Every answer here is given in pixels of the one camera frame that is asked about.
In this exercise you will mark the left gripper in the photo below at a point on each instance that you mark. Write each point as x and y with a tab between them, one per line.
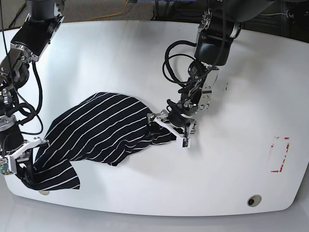
175	124

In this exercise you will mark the right table cable grommet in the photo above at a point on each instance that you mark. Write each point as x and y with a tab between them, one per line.
254	200

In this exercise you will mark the table cable grommet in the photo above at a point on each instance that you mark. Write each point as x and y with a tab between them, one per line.
254	200
44	192

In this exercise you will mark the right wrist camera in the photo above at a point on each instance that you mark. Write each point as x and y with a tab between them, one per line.
6	166

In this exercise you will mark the left table cable grommet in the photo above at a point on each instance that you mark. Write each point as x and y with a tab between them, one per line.
44	192

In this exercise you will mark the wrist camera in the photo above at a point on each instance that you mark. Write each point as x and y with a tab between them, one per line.
6	166
183	142

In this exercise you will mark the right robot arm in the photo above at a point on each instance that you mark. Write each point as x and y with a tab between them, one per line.
26	47

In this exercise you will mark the black white striped t-shirt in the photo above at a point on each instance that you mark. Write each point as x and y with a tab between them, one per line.
104	128

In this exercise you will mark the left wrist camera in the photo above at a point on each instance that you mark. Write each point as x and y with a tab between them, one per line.
183	142

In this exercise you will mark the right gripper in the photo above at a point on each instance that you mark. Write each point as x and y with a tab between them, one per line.
24	154

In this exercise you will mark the red tape rectangle marking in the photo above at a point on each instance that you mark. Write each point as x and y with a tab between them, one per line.
278	152

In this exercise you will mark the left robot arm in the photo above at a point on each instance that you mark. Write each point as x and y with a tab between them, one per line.
220	25

